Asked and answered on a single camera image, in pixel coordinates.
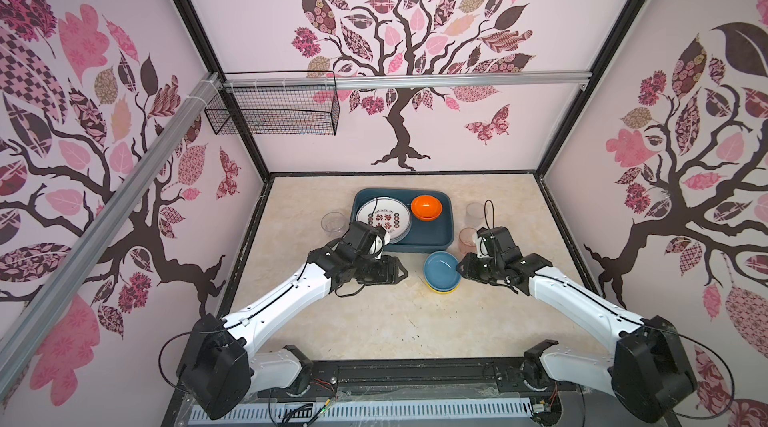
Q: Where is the blue grey plastic bowl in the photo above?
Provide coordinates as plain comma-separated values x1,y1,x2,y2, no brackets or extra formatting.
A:
423,251,461,287

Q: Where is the orange plastic bowl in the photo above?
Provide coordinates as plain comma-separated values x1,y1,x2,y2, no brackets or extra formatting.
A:
410,195,443,222

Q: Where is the yellow plastic bowl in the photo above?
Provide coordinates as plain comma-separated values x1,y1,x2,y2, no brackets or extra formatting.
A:
426,283,459,294

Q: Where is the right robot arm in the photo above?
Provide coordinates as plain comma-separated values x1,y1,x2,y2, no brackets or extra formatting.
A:
457,227,698,423

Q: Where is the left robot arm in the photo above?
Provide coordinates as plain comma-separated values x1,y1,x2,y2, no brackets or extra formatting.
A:
176,221,408,420

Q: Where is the teal plastic bin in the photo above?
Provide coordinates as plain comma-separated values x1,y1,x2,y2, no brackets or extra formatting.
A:
351,187,454,253

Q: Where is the pinkish clear cup near right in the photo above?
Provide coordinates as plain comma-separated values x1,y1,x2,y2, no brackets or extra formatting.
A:
459,227,478,255

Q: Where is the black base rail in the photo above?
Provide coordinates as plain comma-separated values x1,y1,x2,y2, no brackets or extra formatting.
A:
163,339,697,426

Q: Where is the white vented cable duct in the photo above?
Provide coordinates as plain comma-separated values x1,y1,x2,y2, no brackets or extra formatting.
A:
183,398,534,426

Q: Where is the black wire basket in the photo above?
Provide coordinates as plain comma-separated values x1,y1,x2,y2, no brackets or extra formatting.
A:
204,69,341,136

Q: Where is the aluminium rail back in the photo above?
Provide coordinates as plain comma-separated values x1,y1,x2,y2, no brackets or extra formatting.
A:
223,70,592,90

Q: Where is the aluminium rail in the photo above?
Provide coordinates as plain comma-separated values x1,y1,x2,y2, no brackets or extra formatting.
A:
1,72,221,395
223,70,592,90

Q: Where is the aluminium rail left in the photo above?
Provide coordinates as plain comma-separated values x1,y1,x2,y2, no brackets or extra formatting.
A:
1,72,221,395

